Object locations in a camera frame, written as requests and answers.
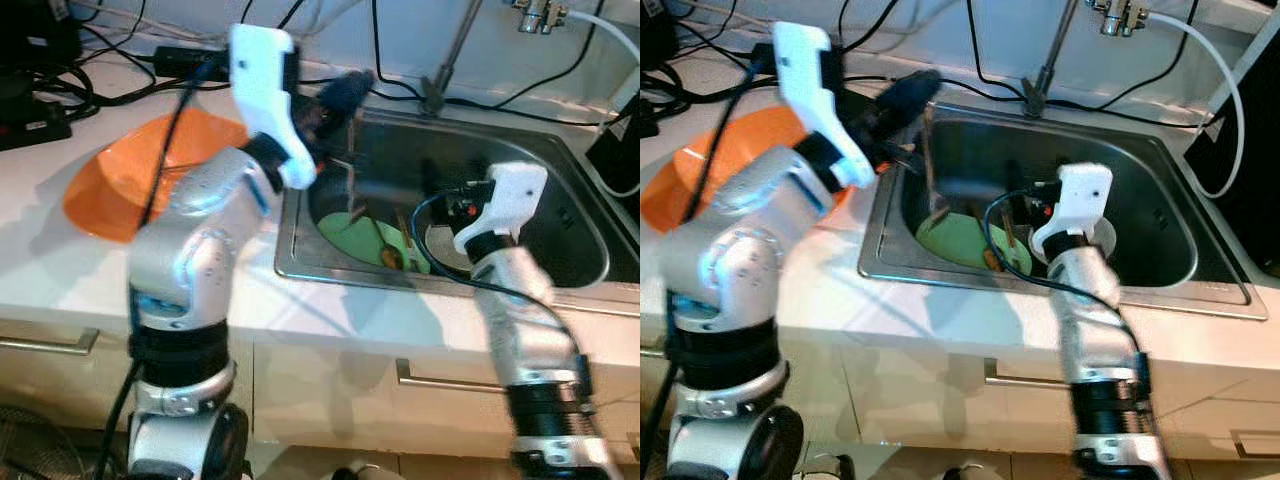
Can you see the grey floor fan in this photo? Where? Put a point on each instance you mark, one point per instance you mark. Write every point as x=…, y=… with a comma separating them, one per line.
x=30, y=450

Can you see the black appliance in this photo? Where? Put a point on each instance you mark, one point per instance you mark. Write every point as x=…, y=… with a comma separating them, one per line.
x=620, y=150
x=1250, y=150

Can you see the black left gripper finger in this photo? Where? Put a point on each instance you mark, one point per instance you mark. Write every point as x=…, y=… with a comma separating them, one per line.
x=908, y=92
x=900, y=158
x=348, y=90
x=338, y=148

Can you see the white bowl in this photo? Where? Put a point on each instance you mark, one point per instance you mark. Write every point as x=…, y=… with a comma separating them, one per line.
x=1108, y=232
x=440, y=245

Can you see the black power strip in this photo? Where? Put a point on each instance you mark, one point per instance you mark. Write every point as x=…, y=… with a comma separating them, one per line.
x=30, y=125

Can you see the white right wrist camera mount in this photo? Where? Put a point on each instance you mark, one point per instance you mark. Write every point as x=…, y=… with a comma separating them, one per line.
x=510, y=195
x=1080, y=200

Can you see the wooden spoon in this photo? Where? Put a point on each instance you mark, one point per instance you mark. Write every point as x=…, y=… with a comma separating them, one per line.
x=990, y=260
x=388, y=258

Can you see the black electronic device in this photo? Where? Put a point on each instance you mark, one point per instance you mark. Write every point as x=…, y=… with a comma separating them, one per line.
x=655, y=25
x=35, y=30

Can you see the large orange plate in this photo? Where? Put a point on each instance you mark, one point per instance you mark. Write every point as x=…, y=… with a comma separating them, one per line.
x=110, y=190
x=680, y=185

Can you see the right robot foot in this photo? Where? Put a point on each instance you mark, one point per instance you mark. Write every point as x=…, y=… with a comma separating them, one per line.
x=360, y=472
x=965, y=472

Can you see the black power adapter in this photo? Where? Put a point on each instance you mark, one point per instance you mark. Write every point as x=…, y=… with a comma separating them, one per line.
x=765, y=58
x=190, y=62

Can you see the white kitchen base cabinet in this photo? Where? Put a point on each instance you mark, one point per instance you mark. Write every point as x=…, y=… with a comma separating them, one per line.
x=900, y=400
x=320, y=400

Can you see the stainless steel sink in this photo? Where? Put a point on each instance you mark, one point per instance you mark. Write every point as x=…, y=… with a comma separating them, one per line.
x=1140, y=170
x=540, y=170

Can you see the green plate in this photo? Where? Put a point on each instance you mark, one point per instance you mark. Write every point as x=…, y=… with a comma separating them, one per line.
x=350, y=240
x=950, y=240

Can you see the chrome water valve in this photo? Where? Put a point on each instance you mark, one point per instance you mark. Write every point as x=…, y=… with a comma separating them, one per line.
x=540, y=15
x=1120, y=18

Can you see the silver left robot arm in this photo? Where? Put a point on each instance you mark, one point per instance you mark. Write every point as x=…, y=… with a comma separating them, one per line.
x=740, y=270
x=190, y=270

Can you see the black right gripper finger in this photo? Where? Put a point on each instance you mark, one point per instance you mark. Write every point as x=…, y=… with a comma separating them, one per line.
x=1011, y=184
x=432, y=182

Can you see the grey metal faucet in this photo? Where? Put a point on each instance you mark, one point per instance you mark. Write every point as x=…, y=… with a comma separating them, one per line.
x=1037, y=95
x=433, y=95

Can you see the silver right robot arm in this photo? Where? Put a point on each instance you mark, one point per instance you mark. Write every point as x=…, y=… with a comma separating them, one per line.
x=1095, y=320
x=535, y=330

